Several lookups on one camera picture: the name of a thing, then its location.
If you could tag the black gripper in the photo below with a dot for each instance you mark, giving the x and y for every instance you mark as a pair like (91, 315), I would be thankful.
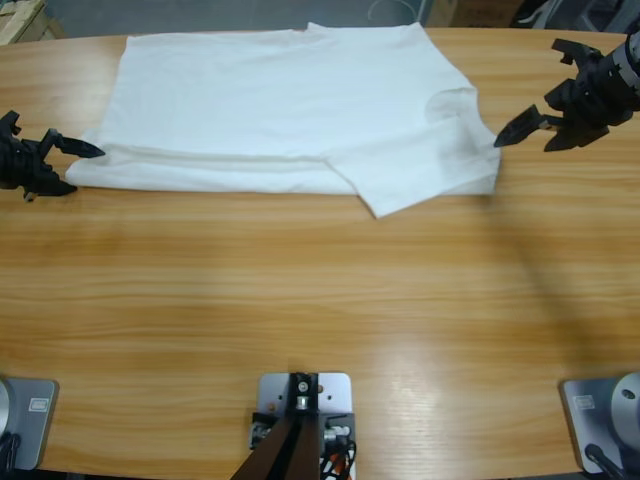
(22, 165)
(600, 95)

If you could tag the white t-shirt with black print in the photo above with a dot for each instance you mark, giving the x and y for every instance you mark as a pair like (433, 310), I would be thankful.
(275, 110)

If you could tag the silver arm base disc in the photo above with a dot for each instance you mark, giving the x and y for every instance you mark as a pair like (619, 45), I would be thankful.
(627, 405)
(4, 405)

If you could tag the brown cardboard box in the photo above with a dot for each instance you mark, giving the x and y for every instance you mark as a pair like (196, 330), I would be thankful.
(475, 12)

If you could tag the pale cardboard box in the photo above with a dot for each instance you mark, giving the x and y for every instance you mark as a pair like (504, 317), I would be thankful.
(25, 20)

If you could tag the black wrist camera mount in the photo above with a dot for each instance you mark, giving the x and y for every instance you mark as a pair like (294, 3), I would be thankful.
(575, 51)
(10, 124)

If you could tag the grey metal frame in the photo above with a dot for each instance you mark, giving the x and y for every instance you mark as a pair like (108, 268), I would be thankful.
(575, 15)

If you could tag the grey base plate label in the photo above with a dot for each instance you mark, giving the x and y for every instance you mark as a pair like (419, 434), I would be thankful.
(39, 403)
(584, 401)

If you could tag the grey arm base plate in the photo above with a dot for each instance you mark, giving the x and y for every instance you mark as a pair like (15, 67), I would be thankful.
(580, 425)
(35, 430)

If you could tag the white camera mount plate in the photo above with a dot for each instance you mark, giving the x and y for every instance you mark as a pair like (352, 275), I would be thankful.
(335, 395)

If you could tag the black post clamp bracket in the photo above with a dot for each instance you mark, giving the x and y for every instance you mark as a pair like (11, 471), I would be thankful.
(342, 417)

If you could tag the dark camera post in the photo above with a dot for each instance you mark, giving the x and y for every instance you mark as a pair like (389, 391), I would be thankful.
(280, 450)

